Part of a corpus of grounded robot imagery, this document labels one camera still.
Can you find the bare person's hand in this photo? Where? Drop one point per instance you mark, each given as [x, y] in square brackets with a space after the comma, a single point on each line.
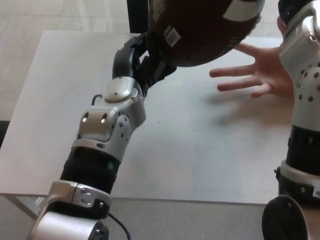
[272, 72]

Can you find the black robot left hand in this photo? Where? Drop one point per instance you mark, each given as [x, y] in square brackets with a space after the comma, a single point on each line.
[122, 62]

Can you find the brown junior american football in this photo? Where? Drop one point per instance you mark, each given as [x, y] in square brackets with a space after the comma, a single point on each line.
[200, 37]

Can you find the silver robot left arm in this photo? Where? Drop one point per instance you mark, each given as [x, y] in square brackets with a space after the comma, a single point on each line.
[100, 125]

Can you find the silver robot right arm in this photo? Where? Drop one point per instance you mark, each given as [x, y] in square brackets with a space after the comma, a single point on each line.
[307, 87]

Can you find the black vertical pillar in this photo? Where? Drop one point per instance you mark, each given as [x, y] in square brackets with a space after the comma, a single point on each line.
[137, 15]

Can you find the white slanted table frame brace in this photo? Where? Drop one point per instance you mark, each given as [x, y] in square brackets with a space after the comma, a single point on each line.
[27, 207]

